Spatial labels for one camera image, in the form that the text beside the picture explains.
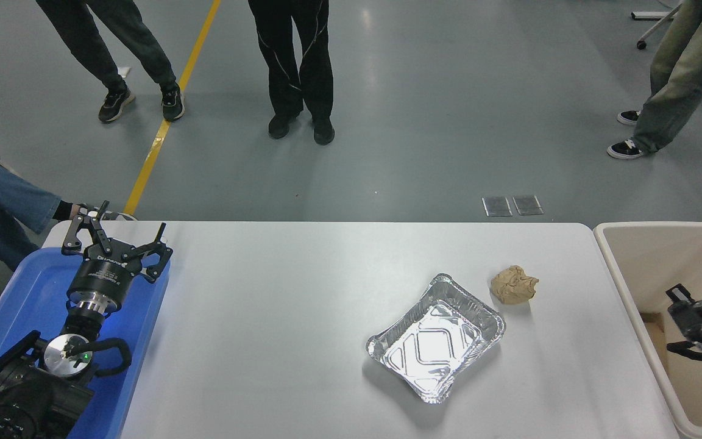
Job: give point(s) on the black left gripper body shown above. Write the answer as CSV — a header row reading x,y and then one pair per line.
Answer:
x,y
106,274

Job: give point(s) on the silver foil tray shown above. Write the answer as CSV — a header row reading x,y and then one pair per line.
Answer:
x,y
436,341

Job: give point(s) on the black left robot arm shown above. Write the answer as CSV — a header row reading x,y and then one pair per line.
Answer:
x,y
22,396

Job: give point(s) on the metal floor plate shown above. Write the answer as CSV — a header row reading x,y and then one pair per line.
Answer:
x,y
497,206
528,205

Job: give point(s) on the blue plastic tray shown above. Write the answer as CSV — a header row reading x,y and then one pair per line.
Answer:
x,y
28,292

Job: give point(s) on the seated person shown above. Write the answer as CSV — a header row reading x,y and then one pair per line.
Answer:
x,y
3,195

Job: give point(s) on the standing person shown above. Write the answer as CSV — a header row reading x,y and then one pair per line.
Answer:
x,y
107,36
311,61

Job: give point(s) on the crumpled tan paper ball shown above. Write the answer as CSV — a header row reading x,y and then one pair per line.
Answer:
x,y
512,285

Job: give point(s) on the large pale plastic bin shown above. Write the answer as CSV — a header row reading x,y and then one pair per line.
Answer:
x,y
637,256

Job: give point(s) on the white floor bar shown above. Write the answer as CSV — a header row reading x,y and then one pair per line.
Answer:
x,y
646,15

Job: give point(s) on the white wheeled chair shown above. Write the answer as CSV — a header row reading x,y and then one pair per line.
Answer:
x,y
659,27

